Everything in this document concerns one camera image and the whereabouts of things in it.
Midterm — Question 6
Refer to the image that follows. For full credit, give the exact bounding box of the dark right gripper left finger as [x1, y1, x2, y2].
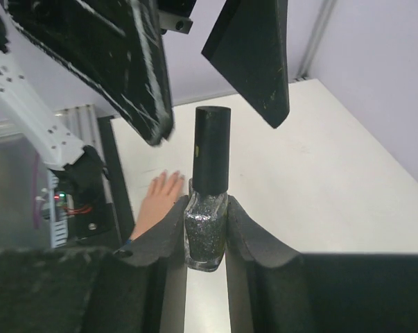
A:
[81, 196, 189, 332]

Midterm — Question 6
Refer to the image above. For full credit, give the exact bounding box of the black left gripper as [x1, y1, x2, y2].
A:
[7, 0, 290, 146]

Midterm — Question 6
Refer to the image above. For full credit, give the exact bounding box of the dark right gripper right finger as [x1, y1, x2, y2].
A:
[225, 194, 320, 333]

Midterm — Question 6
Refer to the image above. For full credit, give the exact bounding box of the nail polish bottle glass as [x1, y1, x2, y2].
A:
[184, 180, 228, 273]

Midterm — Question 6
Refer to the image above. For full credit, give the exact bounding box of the black nail polish brush cap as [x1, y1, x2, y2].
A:
[193, 105, 231, 196]

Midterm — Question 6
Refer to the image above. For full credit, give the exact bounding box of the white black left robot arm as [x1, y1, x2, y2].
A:
[0, 1, 290, 182]

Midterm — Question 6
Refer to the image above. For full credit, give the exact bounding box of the person's bare hand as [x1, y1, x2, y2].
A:
[129, 171, 185, 241]

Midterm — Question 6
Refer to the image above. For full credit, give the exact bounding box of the white slotted cable duct left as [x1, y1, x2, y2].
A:
[47, 171, 69, 248]

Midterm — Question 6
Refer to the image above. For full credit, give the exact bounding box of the aluminium frame post left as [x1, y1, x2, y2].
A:
[295, 0, 338, 80]

